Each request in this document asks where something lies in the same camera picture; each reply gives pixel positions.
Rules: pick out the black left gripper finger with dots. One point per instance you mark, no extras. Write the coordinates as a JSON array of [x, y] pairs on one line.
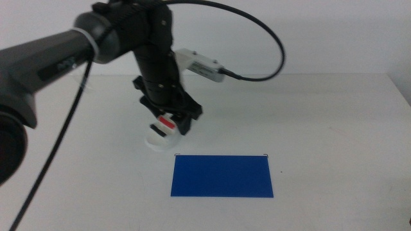
[[184, 124], [149, 106]]

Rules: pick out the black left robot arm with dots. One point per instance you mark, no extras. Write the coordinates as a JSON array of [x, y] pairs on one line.
[[32, 64]]

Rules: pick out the blue rectangular mat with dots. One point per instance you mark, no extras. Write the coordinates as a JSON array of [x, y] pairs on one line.
[[221, 176]]

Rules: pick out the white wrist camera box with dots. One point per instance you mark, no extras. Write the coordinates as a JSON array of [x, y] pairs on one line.
[[200, 65]]

